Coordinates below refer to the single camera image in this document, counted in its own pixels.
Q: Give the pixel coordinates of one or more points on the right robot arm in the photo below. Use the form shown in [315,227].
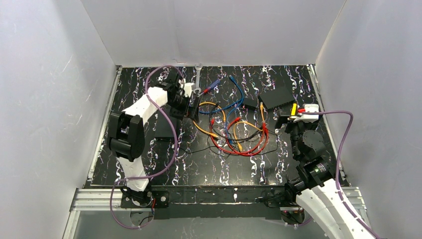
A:
[317,189]

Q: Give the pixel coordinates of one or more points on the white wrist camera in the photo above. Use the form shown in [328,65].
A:
[307,114]
[188,89]

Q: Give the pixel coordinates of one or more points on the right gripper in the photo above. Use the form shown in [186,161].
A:
[283,120]

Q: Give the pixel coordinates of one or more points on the small black power adapter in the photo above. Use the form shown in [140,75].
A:
[249,104]

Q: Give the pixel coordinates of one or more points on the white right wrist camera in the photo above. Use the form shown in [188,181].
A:
[307,114]

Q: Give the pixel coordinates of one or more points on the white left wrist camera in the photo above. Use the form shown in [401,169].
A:
[188,89]

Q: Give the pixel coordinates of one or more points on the silver wrench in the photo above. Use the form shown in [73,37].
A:
[198,68]

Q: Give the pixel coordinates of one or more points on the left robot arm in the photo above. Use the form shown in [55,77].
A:
[126,134]

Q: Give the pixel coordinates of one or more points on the blue handled screwdriver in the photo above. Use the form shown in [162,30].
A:
[210,87]

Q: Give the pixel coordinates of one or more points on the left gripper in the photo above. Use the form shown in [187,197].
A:
[190,107]

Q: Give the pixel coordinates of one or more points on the black network switch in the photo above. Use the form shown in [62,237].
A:
[163,130]
[276,98]

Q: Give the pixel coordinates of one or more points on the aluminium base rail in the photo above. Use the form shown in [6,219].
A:
[102,199]

